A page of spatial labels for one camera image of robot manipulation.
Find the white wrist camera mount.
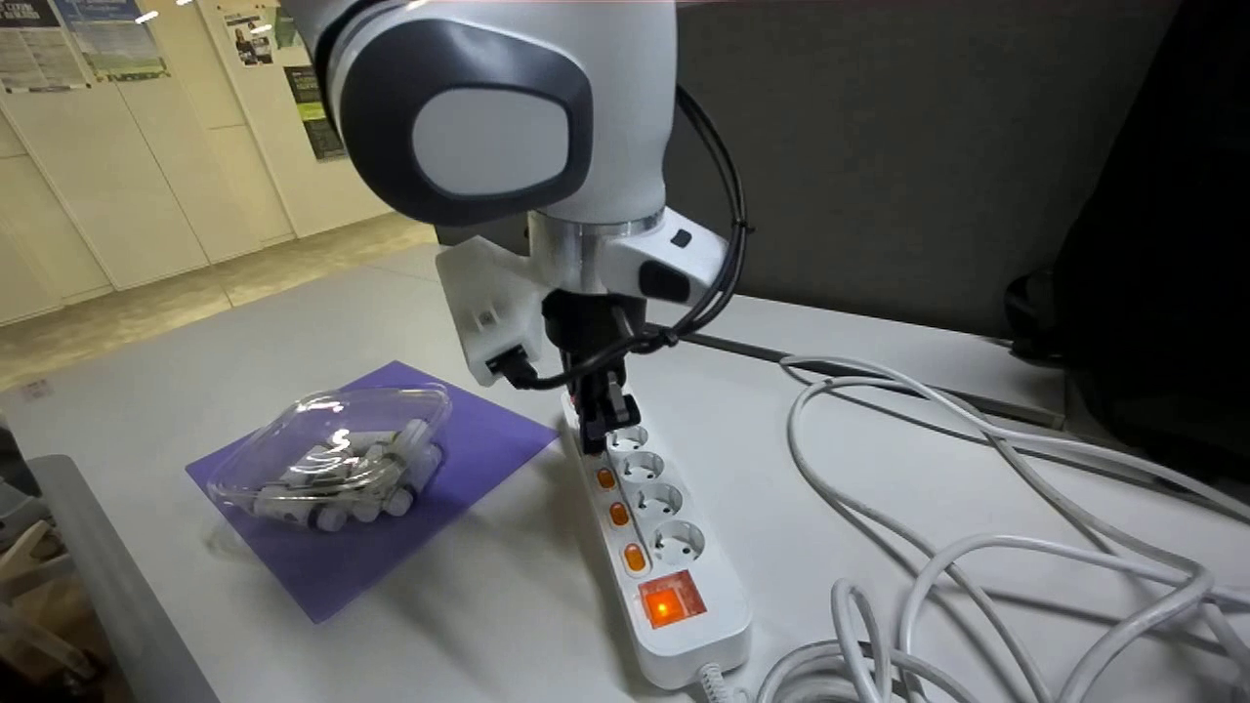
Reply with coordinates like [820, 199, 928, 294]
[432, 235, 558, 390]

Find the purple paper mat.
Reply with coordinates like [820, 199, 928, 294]
[184, 359, 561, 626]

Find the dark wall poster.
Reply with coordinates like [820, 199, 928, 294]
[278, 61, 352, 162]

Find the white six-socket power strip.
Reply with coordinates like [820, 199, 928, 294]
[555, 406, 761, 695]

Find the black bag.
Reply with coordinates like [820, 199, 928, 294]
[1002, 0, 1250, 489]

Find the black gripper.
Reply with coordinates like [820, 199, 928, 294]
[536, 286, 650, 455]

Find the green blue wall poster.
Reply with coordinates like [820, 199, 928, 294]
[55, 0, 171, 84]

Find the thin grey cable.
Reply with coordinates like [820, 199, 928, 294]
[777, 347, 1250, 527]

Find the pale wall poster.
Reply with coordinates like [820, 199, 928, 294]
[0, 0, 94, 97]

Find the small wall notice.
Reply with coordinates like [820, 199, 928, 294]
[222, 9, 282, 68]

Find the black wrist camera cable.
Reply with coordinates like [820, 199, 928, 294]
[496, 84, 761, 394]

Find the clear plastic container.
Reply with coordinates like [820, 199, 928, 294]
[204, 377, 455, 535]

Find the thick white power cable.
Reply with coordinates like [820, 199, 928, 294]
[696, 387, 1250, 703]

